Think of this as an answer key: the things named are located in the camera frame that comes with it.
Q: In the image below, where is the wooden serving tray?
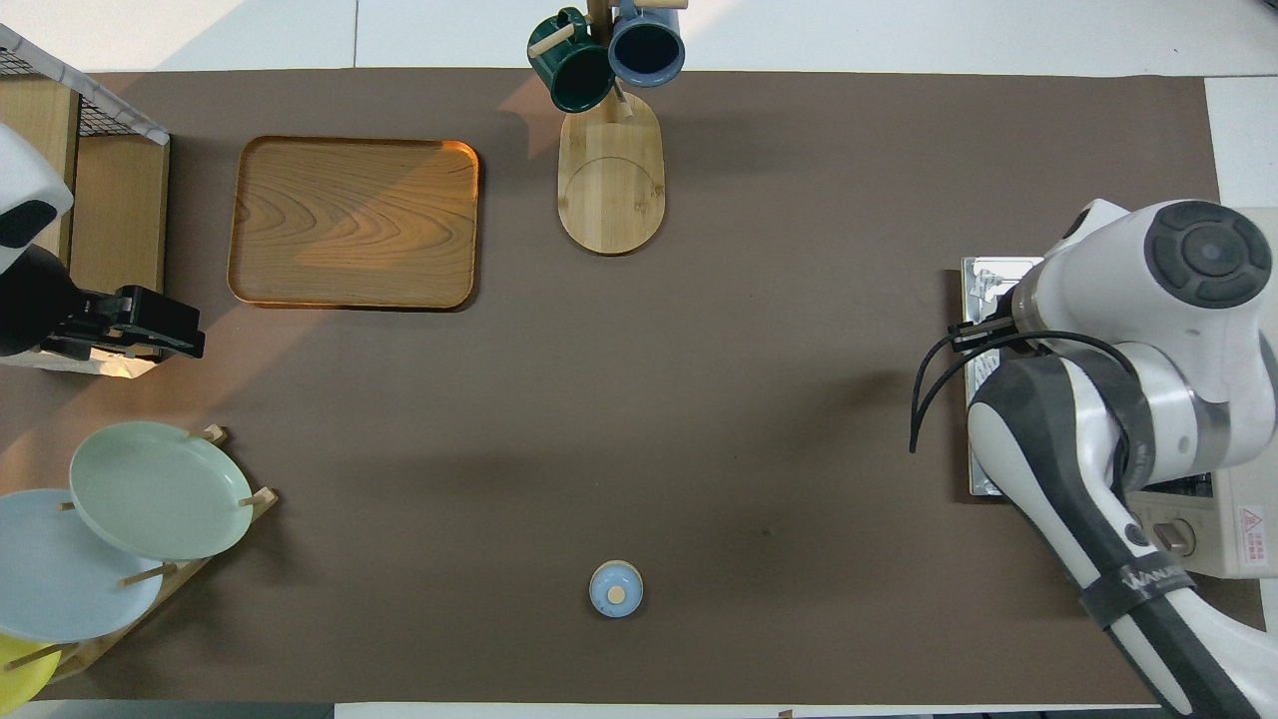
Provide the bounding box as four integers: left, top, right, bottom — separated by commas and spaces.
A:
228, 135, 481, 312

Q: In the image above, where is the wooden shelf unit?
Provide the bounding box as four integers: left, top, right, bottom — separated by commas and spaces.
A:
0, 60, 171, 380

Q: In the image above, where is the blue mug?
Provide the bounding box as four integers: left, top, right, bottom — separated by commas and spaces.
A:
607, 0, 687, 88

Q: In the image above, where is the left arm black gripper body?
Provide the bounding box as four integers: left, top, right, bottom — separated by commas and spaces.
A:
42, 287, 200, 361

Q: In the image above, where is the light blue plate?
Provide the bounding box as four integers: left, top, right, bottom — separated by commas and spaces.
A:
0, 487, 166, 644

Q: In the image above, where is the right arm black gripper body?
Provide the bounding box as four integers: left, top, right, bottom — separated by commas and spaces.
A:
947, 315, 1019, 353

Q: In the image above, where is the wooden mug tree stand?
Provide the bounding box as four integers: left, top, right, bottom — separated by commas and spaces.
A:
527, 0, 690, 257

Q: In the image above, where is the white patterned cloth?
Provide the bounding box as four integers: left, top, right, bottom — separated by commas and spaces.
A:
0, 22, 171, 146

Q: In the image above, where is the beige toaster oven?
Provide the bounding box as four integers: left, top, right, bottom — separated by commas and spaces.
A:
960, 207, 1278, 580

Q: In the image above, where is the wooden dish rack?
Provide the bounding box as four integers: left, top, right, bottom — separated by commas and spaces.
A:
50, 424, 280, 685

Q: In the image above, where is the dark green mug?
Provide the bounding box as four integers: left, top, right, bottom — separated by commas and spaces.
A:
527, 8, 617, 114

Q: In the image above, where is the yellow plate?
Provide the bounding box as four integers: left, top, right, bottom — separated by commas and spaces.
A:
0, 634, 63, 715

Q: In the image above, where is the black wire basket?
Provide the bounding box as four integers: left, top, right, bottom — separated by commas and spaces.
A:
0, 45, 166, 141

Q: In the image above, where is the brown table mat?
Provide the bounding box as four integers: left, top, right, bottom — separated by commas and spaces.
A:
0, 68, 1274, 705

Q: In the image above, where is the pale green plate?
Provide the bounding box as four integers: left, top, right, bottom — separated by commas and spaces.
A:
69, 420, 255, 562

